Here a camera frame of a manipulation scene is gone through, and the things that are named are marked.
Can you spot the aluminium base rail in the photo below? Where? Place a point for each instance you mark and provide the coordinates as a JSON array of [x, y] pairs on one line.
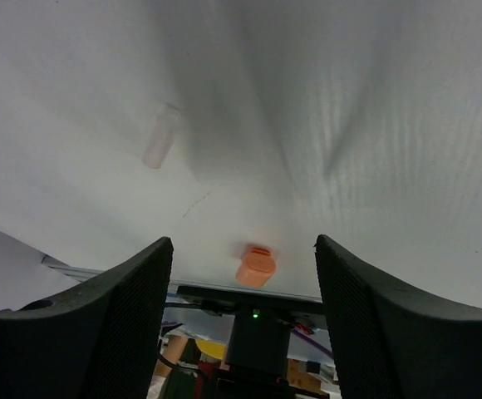
[[150, 278]]

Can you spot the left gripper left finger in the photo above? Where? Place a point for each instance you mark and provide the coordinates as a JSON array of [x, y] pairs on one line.
[[82, 343]]

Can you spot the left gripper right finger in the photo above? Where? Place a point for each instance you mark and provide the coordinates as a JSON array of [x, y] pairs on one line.
[[392, 340]]

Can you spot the pink transparent pen cap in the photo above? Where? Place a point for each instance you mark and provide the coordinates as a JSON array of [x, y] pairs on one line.
[[168, 124]]

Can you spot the orange marker cap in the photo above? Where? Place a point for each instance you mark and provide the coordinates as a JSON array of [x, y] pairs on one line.
[[258, 263]]

